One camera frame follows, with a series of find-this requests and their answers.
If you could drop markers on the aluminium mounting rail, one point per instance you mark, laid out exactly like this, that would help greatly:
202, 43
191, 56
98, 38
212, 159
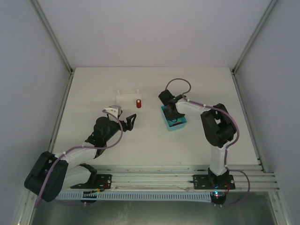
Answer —
178, 177

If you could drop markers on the teal plastic bin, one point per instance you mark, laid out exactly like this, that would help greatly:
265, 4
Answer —
169, 123

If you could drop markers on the right aluminium corner post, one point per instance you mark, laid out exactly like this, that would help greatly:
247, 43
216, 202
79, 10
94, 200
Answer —
254, 35

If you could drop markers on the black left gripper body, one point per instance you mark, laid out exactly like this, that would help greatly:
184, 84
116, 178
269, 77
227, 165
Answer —
124, 124

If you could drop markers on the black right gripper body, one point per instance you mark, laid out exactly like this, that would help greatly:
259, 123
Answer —
170, 108

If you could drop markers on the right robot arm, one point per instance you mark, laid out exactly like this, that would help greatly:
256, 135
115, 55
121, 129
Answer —
219, 131

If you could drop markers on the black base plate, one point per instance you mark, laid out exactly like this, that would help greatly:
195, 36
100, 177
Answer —
100, 181
204, 182

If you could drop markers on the slotted cable duct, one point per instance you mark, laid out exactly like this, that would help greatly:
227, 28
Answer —
134, 196

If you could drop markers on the large red spring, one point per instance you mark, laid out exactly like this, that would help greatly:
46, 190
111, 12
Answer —
138, 103

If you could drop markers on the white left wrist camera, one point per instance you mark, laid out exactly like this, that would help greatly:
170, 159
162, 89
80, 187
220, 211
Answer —
115, 110

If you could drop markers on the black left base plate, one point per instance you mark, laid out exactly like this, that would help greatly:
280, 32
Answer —
100, 181

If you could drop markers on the white peg fixture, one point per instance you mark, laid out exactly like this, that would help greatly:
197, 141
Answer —
131, 97

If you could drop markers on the left aluminium corner post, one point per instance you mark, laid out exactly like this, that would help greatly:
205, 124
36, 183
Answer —
49, 30

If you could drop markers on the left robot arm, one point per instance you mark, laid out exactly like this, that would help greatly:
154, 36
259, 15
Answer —
53, 173

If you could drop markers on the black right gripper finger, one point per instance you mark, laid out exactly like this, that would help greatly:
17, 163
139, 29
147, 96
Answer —
178, 115
169, 112

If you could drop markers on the aluminium corner post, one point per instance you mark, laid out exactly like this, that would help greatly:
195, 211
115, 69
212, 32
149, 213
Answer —
49, 30
254, 35

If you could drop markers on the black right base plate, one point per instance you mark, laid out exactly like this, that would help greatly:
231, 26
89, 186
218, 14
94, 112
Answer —
204, 182

